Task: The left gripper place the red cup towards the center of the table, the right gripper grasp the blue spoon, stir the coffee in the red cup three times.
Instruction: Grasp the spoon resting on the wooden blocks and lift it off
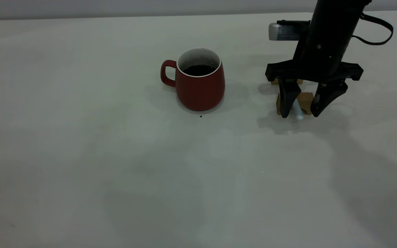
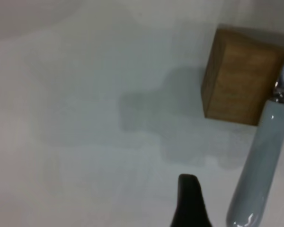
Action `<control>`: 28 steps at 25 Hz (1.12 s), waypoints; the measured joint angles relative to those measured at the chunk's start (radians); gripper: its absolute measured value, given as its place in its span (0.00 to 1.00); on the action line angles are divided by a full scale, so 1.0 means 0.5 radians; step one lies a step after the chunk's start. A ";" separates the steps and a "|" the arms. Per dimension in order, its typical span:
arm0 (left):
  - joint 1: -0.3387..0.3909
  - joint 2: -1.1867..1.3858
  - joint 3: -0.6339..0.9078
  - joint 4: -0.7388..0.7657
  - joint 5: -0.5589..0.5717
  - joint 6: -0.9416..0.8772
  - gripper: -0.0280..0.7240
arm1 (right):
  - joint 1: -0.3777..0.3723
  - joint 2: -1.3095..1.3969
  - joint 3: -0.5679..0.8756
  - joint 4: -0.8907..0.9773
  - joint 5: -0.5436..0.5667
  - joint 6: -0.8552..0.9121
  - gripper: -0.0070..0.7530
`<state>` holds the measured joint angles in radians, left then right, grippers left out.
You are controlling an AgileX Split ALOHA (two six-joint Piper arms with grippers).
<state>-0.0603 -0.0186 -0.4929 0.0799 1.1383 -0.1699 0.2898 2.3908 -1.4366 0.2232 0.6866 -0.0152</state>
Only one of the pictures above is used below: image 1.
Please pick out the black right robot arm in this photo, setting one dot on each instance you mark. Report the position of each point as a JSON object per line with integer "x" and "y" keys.
{"x": 339, "y": 10}

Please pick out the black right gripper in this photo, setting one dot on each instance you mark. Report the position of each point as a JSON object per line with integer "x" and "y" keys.
{"x": 326, "y": 51}

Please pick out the red ceramic mug with coffee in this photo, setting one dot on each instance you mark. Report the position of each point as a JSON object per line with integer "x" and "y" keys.
{"x": 198, "y": 89}

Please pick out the arched wooden block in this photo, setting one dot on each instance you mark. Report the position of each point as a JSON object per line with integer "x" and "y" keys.
{"x": 306, "y": 101}

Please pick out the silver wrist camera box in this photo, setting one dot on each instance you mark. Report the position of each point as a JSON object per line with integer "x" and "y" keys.
{"x": 286, "y": 31}

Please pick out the flat rectangular wooden block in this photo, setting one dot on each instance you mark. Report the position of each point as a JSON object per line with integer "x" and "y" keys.
{"x": 299, "y": 82}

